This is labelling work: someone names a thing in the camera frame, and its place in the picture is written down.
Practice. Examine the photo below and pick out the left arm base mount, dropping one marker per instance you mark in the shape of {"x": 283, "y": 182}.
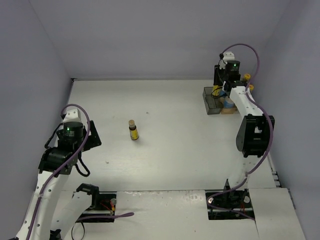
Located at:
{"x": 103, "y": 203}

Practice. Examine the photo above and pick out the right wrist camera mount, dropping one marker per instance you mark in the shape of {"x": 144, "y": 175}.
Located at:
{"x": 225, "y": 57}

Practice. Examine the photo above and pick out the amber plastic bin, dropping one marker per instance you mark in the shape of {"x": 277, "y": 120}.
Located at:
{"x": 227, "y": 110}

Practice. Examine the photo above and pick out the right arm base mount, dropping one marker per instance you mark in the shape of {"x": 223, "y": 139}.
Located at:
{"x": 229, "y": 204}

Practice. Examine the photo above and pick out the red sauce bottle yellow cap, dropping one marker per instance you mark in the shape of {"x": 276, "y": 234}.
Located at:
{"x": 246, "y": 77}

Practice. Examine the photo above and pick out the white granule jar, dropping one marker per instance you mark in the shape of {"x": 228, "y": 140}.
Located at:
{"x": 222, "y": 94}
{"x": 228, "y": 103}

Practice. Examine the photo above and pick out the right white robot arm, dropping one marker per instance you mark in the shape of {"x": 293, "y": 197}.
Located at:
{"x": 255, "y": 134}

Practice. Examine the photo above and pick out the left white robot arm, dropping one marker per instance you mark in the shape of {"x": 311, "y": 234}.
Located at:
{"x": 55, "y": 166}

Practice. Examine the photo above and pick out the yellow label bottle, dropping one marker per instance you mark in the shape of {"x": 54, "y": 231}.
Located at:
{"x": 215, "y": 94}
{"x": 134, "y": 135}

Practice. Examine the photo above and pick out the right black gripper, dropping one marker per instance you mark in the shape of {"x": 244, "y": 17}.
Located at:
{"x": 216, "y": 75}

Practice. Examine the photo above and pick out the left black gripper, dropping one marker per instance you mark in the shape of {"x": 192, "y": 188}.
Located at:
{"x": 92, "y": 138}

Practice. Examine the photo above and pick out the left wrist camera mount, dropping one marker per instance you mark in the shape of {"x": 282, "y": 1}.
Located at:
{"x": 73, "y": 115}

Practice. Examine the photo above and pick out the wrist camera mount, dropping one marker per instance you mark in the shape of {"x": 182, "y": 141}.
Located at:
{"x": 225, "y": 57}
{"x": 73, "y": 115}

